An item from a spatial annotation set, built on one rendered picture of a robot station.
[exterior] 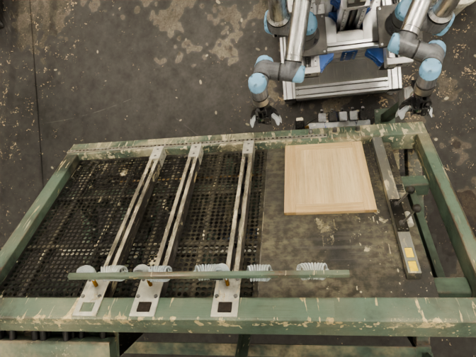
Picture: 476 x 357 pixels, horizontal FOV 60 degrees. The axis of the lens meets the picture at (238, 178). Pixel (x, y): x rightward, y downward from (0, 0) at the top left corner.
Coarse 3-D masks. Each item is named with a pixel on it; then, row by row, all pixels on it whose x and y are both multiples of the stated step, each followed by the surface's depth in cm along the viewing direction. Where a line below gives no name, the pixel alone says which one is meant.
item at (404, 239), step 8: (376, 144) 230; (376, 152) 225; (384, 152) 224; (376, 160) 225; (384, 160) 219; (384, 168) 214; (384, 176) 209; (392, 176) 208; (384, 184) 206; (392, 184) 204; (392, 192) 199; (392, 216) 189; (400, 232) 180; (408, 232) 179; (400, 240) 176; (408, 240) 176; (400, 248) 176; (416, 256) 169; (408, 264) 166; (416, 264) 166; (408, 272) 164; (416, 272) 163
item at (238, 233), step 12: (252, 144) 241; (252, 156) 235; (240, 168) 226; (252, 168) 232; (240, 180) 218; (240, 192) 211; (240, 204) 208; (240, 216) 200; (240, 228) 191; (240, 240) 185; (228, 252) 181; (240, 252) 180; (228, 264) 175; (240, 264) 177; (216, 288) 162; (228, 288) 162; (216, 300) 158; (228, 300) 157; (216, 312) 154; (228, 312) 153
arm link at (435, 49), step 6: (420, 42) 164; (426, 42) 165; (432, 42) 165; (438, 42) 164; (420, 48) 164; (426, 48) 163; (432, 48) 163; (438, 48) 163; (444, 48) 164; (420, 54) 164; (426, 54) 163; (432, 54) 162; (438, 54) 162; (444, 54) 164; (420, 60) 166
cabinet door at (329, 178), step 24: (312, 144) 242; (336, 144) 239; (360, 144) 235; (288, 168) 228; (312, 168) 226; (336, 168) 223; (360, 168) 220; (288, 192) 213; (312, 192) 211; (336, 192) 208; (360, 192) 206
